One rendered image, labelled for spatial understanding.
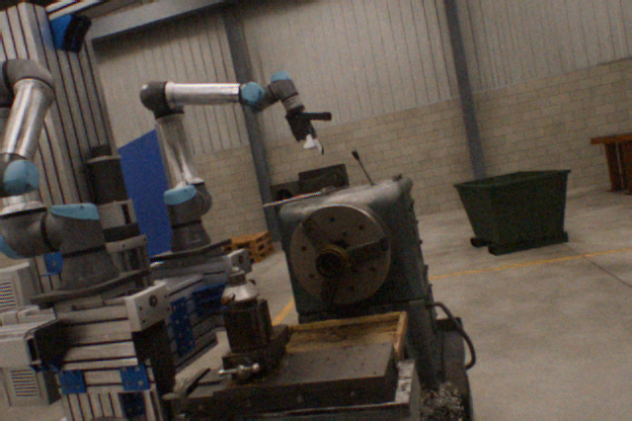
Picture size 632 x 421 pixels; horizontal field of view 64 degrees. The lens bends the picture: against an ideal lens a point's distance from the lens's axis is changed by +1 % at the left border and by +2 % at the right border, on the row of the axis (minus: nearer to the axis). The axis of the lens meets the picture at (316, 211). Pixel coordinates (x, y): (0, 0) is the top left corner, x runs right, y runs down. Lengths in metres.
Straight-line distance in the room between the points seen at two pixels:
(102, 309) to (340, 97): 10.63
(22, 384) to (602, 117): 11.39
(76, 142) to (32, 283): 0.49
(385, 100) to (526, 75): 2.99
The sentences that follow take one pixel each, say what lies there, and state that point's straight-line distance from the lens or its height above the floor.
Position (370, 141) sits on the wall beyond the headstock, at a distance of 11.59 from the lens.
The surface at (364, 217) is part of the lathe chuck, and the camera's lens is 1.51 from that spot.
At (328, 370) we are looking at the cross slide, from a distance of 0.99.
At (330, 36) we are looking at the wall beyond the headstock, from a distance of 12.09.
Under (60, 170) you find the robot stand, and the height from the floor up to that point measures 1.51.
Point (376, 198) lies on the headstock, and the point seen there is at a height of 1.22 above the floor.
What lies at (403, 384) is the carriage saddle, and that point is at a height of 0.93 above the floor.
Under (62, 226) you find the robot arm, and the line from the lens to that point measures 1.52.
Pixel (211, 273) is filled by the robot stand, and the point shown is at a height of 1.06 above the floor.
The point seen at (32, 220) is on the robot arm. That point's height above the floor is 1.37.
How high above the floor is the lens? 1.33
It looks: 4 degrees down
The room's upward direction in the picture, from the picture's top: 11 degrees counter-clockwise
